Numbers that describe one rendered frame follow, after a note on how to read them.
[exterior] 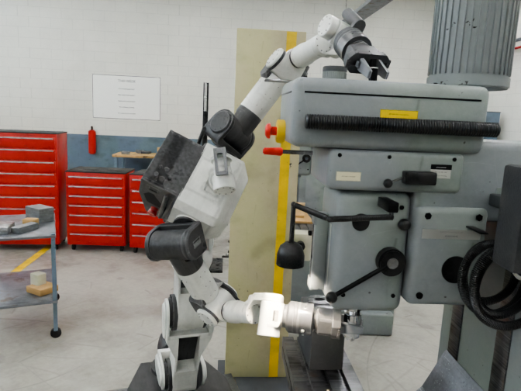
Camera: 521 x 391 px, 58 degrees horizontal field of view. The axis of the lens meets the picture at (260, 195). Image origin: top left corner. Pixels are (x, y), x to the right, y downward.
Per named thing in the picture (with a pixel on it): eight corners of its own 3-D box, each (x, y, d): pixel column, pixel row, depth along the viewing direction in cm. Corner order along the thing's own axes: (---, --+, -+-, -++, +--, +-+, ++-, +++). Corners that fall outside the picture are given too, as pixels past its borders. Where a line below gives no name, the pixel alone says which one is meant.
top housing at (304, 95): (289, 147, 109) (293, 74, 106) (277, 140, 134) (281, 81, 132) (485, 154, 112) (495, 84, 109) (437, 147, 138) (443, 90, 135)
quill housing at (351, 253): (329, 313, 119) (339, 189, 114) (315, 284, 140) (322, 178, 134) (402, 314, 121) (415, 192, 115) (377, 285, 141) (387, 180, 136)
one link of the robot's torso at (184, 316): (163, 323, 192) (163, 211, 188) (205, 320, 198) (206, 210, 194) (168, 337, 178) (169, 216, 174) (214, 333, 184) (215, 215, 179)
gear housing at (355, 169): (326, 190, 112) (329, 148, 110) (309, 176, 136) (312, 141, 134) (462, 195, 114) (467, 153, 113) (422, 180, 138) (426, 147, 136)
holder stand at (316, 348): (308, 370, 166) (312, 317, 163) (298, 340, 188) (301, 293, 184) (342, 370, 168) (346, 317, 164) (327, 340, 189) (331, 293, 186)
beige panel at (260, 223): (216, 396, 302) (229, 21, 263) (217, 363, 342) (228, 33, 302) (296, 396, 306) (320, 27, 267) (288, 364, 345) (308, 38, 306)
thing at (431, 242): (406, 306, 118) (417, 205, 114) (377, 274, 142) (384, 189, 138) (479, 308, 120) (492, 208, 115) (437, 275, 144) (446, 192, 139)
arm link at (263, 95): (298, 72, 167) (260, 122, 167) (272, 48, 162) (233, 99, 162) (312, 73, 156) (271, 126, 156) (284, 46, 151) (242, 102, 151)
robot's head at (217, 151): (214, 185, 142) (211, 175, 135) (212, 159, 145) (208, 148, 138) (235, 182, 142) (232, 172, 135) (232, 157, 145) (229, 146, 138)
